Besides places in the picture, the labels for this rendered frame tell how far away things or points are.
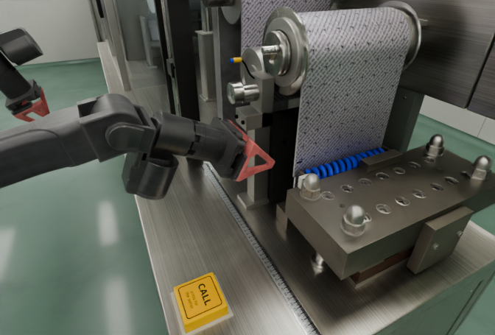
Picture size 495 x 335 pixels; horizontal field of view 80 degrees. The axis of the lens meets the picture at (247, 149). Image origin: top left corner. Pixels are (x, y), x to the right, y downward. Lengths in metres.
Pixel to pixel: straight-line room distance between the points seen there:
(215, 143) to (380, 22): 0.37
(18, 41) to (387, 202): 0.83
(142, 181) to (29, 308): 1.50
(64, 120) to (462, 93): 0.68
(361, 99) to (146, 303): 1.39
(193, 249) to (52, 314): 1.27
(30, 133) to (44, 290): 1.57
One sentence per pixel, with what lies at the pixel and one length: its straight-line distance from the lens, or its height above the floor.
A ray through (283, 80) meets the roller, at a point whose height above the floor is 1.21.
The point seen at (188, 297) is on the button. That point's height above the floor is 0.92.
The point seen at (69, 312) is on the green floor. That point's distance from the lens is 1.79.
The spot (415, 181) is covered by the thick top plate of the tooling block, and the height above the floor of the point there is 1.03.
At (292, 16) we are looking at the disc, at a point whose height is 1.31.
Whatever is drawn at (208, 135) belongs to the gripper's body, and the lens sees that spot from 0.44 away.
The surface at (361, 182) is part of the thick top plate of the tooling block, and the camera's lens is 0.61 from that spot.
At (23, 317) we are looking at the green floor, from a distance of 1.89.
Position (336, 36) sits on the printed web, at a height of 1.28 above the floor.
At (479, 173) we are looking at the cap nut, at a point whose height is 1.04.
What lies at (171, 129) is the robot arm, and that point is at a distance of 0.42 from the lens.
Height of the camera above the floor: 1.37
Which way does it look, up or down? 31 degrees down
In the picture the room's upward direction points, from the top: straight up
